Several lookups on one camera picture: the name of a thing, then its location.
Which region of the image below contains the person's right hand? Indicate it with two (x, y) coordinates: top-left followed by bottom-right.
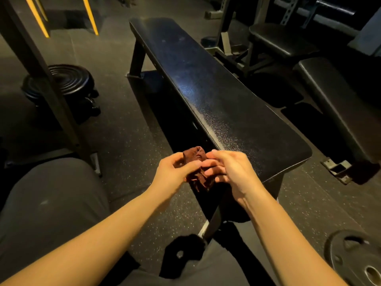
(201, 149), (264, 208)

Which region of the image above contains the person's left hand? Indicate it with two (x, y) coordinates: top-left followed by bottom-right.
(150, 152), (205, 203)

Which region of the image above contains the brown cloth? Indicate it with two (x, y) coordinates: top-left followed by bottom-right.
(174, 146), (216, 193)

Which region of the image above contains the person's left forearm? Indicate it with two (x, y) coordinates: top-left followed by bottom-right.
(0, 184), (179, 286)

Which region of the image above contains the person's right forearm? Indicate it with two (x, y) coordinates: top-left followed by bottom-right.
(238, 187), (349, 286)

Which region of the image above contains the black flat weight bench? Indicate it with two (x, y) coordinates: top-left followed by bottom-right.
(126, 17), (313, 245)

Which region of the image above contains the black shoe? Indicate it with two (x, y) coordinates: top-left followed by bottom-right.
(159, 233), (208, 279)

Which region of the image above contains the black inclined bench pad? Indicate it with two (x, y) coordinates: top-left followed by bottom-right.
(293, 56), (381, 186)

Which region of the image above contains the black padded machine seat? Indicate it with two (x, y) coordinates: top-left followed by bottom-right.
(248, 23), (319, 59)

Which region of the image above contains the black round rolling stool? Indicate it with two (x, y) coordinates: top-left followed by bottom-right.
(21, 64), (101, 123)

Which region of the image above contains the black iron weight plate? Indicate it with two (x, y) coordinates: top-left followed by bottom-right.
(323, 229), (381, 286)

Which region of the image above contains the yellow metal bar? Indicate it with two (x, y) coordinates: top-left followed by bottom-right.
(81, 0), (99, 36)
(24, 0), (50, 39)

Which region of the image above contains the gray perforated rack beam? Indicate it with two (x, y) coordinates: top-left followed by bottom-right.
(273, 0), (361, 37)

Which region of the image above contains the gray padded backrest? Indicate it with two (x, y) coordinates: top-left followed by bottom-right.
(348, 8), (381, 57)

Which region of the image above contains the gray metal machine frame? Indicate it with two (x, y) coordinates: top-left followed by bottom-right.
(201, 0), (270, 78)

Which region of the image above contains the dark metal rack post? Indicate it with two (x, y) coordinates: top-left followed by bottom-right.
(0, 0), (102, 177)

